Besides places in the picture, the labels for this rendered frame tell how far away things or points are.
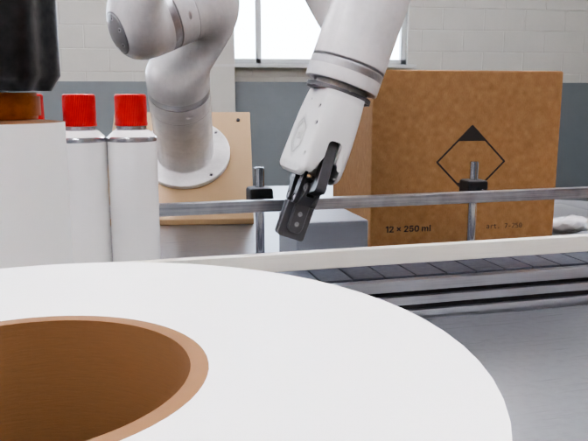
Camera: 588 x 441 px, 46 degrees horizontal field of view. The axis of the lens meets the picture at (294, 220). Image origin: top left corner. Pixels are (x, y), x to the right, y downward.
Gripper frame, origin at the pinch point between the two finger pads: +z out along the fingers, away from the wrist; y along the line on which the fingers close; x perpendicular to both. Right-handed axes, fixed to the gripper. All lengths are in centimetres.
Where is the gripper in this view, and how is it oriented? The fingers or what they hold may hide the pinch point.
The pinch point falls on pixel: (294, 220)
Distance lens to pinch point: 78.3
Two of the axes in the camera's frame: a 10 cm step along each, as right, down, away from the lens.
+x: 9.1, 2.9, 3.0
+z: -3.3, 9.4, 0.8
